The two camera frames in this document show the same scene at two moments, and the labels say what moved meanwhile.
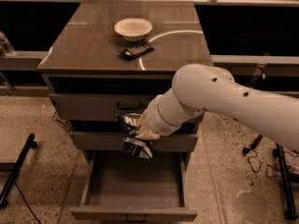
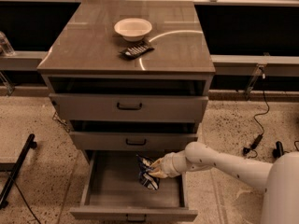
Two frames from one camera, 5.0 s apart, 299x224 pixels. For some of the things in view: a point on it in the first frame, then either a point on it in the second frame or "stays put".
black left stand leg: x=12 y=168 stays put
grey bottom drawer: x=122 y=189 stays put
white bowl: x=133 y=29 stays put
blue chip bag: x=144 y=148 to x=145 y=177
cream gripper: x=155 y=119 to x=168 y=165
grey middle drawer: x=114 y=140 stays put
